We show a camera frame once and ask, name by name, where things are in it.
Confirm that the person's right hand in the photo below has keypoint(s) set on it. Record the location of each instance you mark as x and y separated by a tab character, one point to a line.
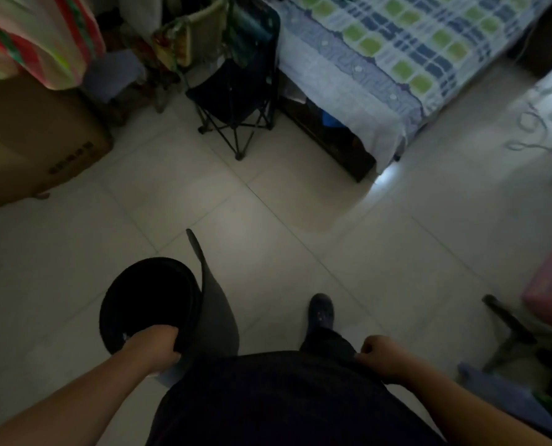
383	355

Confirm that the person's left hand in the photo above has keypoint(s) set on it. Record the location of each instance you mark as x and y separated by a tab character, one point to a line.
153	346

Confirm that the person's left thumb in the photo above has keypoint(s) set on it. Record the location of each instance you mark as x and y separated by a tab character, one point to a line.
175	339

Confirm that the person's right fingers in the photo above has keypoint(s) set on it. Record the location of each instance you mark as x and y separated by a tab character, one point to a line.
368	350

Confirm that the black yoga mat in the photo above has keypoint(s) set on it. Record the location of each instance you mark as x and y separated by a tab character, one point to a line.
164	297

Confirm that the person's left forearm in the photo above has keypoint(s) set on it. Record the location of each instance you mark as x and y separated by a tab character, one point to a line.
67	398

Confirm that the person's right forearm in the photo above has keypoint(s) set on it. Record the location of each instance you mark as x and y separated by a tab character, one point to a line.
466	408

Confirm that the person's dark trousers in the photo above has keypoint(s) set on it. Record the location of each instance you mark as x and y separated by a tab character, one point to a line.
327	341

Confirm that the person's dark shoe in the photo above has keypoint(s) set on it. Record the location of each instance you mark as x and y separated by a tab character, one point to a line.
320	311

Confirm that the person's dark shirt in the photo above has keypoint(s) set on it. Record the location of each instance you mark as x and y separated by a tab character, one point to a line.
280	399

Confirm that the blue cloth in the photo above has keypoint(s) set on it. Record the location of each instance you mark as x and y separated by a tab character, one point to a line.
503	394

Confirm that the brown cardboard box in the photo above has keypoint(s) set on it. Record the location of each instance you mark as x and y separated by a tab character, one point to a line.
29	143

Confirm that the black folding camp chair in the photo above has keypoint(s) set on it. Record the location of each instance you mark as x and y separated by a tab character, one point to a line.
238	78

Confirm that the bed with checked sheet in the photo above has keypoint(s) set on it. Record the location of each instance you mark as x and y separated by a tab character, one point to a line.
410	51

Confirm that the beige bag with patterned trim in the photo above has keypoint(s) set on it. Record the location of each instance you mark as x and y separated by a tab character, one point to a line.
197	32

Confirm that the striped pink green cloth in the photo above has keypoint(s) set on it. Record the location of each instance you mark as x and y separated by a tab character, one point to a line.
29	34

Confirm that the dark wooden bed frame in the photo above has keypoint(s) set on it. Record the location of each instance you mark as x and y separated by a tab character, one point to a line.
327	134

